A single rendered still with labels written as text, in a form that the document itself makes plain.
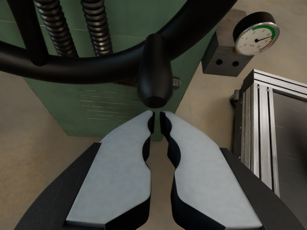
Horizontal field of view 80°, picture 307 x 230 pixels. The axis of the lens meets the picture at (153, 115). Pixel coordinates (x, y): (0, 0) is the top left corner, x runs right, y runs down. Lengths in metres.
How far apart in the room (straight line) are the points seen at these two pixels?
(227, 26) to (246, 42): 0.09
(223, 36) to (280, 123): 0.62
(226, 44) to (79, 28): 0.28
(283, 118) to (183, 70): 0.61
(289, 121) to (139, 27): 0.78
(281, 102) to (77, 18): 0.88
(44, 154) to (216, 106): 0.88
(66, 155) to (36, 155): 0.12
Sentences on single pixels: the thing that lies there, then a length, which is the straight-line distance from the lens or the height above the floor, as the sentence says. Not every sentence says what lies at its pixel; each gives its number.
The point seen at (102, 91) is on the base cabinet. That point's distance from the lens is 0.55.
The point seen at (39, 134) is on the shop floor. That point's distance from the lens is 0.99.
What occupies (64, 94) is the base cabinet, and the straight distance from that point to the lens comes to 0.61.
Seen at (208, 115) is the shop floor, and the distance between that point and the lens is 1.04.
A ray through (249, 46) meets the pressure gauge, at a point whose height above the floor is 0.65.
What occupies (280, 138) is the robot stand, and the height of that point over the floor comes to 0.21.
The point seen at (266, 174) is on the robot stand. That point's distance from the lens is 0.78.
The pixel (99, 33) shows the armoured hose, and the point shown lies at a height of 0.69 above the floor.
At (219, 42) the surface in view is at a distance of 0.38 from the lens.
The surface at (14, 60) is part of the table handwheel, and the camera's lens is 0.22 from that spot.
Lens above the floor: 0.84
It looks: 61 degrees down
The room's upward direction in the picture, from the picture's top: 15 degrees clockwise
